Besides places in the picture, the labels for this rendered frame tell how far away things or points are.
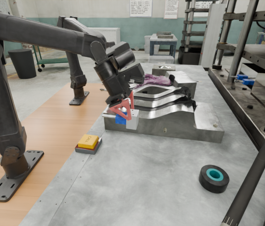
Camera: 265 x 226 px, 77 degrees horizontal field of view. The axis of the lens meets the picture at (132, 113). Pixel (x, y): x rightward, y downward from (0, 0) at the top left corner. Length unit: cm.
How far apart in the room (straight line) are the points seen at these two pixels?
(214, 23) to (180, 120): 438
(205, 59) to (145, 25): 366
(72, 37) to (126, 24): 753
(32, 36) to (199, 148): 65
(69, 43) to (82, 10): 807
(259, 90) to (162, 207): 103
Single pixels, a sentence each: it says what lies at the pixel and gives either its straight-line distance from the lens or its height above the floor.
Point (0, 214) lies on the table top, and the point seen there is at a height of 80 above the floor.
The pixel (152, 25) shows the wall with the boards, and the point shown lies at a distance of 786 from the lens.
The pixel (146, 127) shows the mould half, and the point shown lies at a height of 84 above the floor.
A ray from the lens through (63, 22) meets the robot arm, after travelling 100.
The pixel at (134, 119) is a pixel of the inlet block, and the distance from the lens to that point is 56.
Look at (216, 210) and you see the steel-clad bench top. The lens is 56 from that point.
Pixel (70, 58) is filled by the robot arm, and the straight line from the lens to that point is 104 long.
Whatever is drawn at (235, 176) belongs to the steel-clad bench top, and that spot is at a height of 80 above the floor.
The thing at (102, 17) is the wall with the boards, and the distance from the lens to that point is 825.
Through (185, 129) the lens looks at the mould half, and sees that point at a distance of 72.
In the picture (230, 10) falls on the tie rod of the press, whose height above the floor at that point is 131.
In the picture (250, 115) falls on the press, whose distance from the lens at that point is 112.
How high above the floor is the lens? 124
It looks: 29 degrees down
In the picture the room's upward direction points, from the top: straight up
